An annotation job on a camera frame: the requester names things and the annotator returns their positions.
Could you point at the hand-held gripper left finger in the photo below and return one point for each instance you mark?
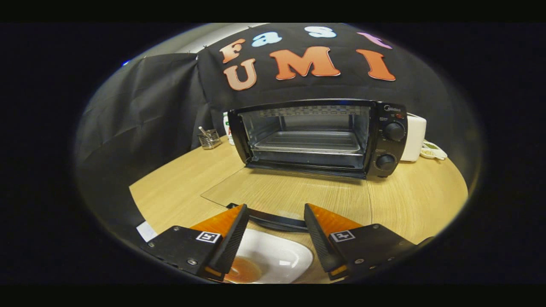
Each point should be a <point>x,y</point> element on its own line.
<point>232,243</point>

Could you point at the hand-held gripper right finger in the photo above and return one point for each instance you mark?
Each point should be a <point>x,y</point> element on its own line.
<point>320,243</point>

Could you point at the black toaster oven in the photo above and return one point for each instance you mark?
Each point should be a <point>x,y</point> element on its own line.
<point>389,149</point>

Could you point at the white bread toaster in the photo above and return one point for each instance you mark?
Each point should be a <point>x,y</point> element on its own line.
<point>414,136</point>

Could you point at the white plate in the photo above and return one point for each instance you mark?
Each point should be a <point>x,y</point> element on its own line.
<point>281,256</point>

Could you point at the white paper sheet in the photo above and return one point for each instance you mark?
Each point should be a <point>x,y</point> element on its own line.
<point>147,231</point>

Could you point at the metal baking tray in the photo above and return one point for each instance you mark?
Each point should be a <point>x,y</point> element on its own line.
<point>307,143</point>

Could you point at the clear square utensil holder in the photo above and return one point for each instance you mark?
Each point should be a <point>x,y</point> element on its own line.
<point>210,140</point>

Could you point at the white bottle green label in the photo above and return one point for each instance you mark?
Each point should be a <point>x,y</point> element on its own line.
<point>227,128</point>

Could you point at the small white snack dish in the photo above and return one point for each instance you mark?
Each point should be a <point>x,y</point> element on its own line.
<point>433,151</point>

